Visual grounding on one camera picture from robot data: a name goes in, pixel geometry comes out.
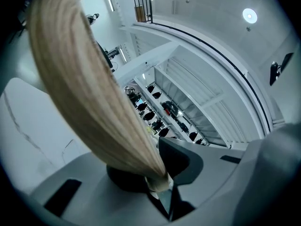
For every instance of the brown wooden board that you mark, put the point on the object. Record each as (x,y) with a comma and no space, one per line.
(139,13)

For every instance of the round ceiling light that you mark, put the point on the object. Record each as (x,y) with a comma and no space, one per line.
(249,15)

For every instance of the black desk equipment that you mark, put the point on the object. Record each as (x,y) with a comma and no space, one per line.
(110,54)

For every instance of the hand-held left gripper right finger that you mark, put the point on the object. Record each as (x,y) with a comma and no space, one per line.
(181,163)

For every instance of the black machine with red part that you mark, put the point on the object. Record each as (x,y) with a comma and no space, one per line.
(170,107)

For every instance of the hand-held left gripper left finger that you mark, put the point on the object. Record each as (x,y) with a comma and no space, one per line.
(122,180)

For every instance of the white shelving unit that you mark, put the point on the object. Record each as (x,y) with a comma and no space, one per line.
(188,98)

